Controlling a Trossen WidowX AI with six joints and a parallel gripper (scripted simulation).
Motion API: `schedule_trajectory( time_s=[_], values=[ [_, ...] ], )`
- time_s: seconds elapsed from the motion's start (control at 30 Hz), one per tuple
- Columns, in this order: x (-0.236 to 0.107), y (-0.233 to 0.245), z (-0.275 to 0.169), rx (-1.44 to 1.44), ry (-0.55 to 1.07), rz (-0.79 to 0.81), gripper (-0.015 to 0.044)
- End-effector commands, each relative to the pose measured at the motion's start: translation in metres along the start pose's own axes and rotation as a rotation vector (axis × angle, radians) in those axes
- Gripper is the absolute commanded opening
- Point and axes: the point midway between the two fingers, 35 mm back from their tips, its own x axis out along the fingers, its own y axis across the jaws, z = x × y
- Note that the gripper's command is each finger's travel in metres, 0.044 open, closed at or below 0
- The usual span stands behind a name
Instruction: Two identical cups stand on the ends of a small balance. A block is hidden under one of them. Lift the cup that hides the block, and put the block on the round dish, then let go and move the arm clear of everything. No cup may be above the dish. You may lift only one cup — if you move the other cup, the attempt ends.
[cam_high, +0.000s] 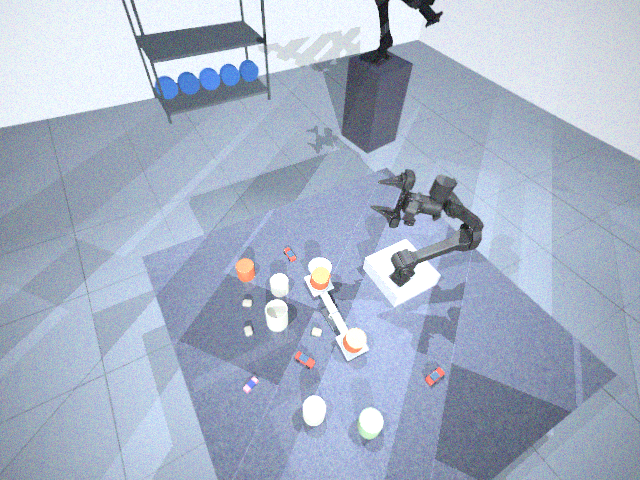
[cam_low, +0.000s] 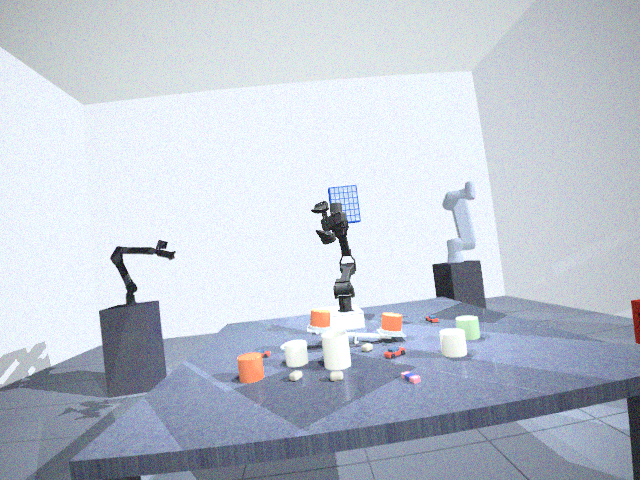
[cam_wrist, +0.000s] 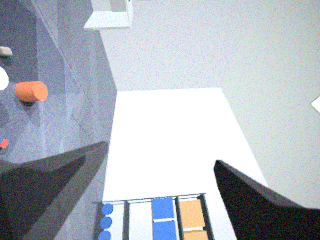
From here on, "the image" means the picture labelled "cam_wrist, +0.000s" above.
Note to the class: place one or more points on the orange cylinder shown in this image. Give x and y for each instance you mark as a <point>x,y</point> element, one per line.
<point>31,91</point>

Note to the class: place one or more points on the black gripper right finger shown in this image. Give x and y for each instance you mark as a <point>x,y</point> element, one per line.
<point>259,213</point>

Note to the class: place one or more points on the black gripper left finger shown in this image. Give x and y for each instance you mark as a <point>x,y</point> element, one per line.
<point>36,197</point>

